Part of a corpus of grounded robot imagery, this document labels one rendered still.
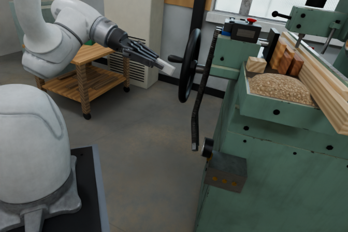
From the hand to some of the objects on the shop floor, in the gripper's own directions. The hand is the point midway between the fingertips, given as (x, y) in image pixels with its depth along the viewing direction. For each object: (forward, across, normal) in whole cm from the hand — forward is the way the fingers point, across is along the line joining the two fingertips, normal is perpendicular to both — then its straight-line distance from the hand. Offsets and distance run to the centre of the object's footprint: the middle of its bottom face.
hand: (164, 67), depth 71 cm
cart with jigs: (-61, +88, +111) cm, 154 cm away
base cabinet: (+79, +11, +60) cm, 100 cm away
